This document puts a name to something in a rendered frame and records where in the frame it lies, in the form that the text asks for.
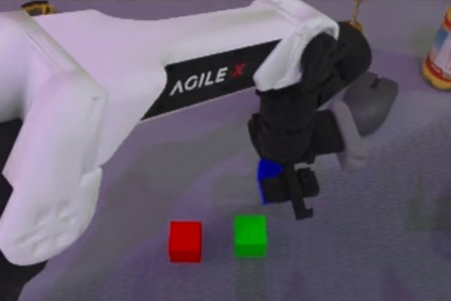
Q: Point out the red cube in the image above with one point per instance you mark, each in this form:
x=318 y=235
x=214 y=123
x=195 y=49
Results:
x=185 y=241

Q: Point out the yellow and black tool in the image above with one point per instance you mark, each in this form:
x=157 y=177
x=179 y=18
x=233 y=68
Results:
x=37 y=7

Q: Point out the blue cube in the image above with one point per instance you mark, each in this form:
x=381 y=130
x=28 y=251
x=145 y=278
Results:
x=267 y=171

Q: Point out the pale wrist camera bracket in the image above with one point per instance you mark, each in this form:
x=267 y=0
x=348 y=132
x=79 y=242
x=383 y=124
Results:
x=354 y=146

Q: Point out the grey computer mouse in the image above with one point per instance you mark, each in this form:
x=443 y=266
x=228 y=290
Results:
x=375 y=103

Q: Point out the green cube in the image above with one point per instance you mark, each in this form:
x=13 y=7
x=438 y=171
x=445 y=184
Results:
x=250 y=235

